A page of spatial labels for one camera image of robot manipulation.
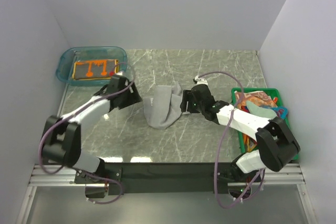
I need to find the orange and grey towel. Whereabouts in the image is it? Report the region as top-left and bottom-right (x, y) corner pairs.
(72, 59), (119, 81)

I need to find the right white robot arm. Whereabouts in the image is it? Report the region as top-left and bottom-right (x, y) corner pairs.
(180, 84), (300, 182)

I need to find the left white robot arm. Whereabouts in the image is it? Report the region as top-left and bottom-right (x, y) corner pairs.
(38, 74), (142, 183)

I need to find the teal transparent plastic bin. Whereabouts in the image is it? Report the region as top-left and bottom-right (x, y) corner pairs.
(56, 47), (128, 87)

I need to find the pale green towel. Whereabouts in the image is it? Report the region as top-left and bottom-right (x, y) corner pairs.
(246, 101), (277, 119)

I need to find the brown patterned towel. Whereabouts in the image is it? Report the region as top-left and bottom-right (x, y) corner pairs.
(234, 91), (277, 108)

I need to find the red and blue cloth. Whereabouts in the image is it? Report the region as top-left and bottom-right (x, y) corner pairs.
(239, 105), (288, 119)

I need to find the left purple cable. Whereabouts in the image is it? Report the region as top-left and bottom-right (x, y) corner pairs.
(38, 62), (136, 205)

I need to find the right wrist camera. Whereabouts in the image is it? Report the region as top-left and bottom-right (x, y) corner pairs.
(193, 76), (208, 85)

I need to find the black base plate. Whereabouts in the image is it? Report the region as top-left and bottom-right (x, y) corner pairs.
(75, 162), (247, 198)

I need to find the aluminium rail frame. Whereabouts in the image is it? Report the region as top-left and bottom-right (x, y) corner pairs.
(16, 164), (318, 223)

